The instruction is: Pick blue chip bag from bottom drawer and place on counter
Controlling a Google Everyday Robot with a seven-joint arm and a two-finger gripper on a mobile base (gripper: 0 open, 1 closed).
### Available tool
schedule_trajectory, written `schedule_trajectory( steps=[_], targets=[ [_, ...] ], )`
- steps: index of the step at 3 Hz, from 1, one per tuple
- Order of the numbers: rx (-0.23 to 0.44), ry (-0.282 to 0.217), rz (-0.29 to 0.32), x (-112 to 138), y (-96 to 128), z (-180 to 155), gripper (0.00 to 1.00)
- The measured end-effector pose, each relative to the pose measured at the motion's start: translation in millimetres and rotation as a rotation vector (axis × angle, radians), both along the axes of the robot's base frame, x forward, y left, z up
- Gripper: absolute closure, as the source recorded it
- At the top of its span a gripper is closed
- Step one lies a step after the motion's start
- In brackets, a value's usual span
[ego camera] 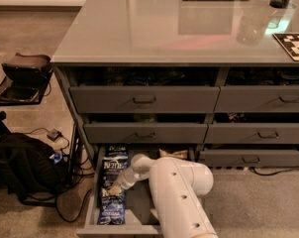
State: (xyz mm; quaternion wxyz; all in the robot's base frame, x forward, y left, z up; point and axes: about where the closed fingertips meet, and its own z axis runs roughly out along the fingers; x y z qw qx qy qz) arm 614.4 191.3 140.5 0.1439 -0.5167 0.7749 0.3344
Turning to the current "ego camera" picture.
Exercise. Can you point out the black power adapter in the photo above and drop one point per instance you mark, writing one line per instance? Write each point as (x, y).
(53, 134)

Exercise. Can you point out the open grey bottom left drawer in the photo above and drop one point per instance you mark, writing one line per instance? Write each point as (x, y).
(140, 214)

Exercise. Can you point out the middle blue chip bag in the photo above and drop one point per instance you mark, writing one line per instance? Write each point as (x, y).
(111, 168)

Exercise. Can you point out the grey counter cabinet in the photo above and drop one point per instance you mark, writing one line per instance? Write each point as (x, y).
(177, 43)

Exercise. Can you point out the grey middle right drawer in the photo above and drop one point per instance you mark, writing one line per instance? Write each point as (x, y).
(253, 133)

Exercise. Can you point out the rear blue chip bag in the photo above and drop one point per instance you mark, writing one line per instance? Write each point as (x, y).
(117, 150)

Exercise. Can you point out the grey top left drawer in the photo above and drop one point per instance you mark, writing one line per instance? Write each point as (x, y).
(144, 99)

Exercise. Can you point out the black backpack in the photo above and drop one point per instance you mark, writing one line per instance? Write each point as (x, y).
(27, 166)

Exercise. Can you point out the blue Kettle chip bag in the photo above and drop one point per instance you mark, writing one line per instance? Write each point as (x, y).
(112, 208)

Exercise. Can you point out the checkered fiducial marker board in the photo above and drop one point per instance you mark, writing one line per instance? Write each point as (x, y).
(290, 43)

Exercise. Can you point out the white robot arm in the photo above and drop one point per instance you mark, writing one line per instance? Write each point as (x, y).
(176, 187)

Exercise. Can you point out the grey top right drawer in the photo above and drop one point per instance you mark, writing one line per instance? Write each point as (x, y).
(258, 99)

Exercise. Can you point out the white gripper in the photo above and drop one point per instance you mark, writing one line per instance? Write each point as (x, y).
(124, 181)

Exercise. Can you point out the grey middle left drawer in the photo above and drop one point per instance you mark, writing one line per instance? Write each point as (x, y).
(145, 133)

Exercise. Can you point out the grey bottom right drawer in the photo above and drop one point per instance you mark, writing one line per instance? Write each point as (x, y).
(250, 158)

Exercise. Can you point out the rear brown Sea Salt bag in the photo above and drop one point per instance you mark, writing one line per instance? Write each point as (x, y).
(182, 155)

